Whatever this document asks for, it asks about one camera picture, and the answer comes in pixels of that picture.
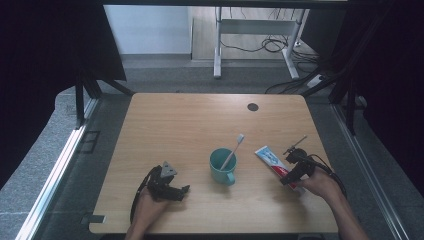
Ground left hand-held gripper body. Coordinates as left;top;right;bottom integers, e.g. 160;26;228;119
147;161;178;201

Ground black curtain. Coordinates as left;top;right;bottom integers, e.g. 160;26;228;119
328;0;424;198
0;0;128;189

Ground black table bracket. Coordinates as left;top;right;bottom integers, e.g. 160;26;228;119
80;213;106;226

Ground white power strip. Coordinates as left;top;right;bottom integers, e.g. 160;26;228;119
306;74;325;89

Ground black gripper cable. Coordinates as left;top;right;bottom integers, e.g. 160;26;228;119
307;153;348;198
129;165;158;223

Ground black floor cables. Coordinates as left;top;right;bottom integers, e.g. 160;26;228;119
219;8;323;65

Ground teal cup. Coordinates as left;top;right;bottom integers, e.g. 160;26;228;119
209;147;238;187

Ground person's left hand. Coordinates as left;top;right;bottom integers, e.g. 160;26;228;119
132;189;171;231

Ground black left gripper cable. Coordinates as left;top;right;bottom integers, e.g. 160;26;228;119
129;165;158;223

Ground black metal stand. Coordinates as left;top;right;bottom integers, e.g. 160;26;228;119
301;64;368;136
74;71;135;130

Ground white toothpaste tube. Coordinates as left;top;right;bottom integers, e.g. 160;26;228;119
254;145;306;195

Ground white desk frame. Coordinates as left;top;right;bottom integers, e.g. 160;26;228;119
213;6;307;80

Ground pink toothbrush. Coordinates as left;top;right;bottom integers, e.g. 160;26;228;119
219;133;245;171

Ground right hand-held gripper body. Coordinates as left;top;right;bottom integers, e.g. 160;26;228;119
283;134;316;177

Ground person's right hand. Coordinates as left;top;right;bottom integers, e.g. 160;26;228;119
296;166;343;201

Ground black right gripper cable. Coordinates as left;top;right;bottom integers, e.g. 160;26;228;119
307;153;348;198

